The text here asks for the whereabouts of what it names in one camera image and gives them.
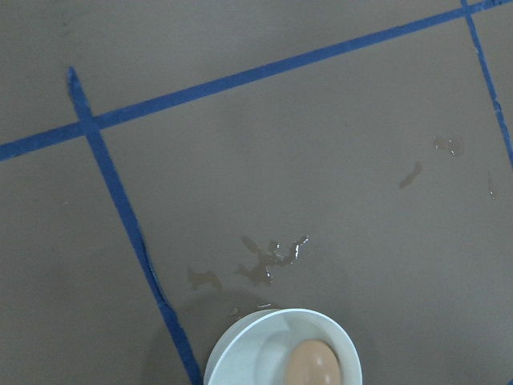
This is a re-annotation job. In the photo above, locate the brown egg from bowl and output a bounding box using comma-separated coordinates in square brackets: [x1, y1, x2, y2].
[284, 339, 341, 385]

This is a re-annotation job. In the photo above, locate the white ceramic bowl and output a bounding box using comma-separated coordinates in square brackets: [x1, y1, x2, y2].
[204, 309, 363, 384]

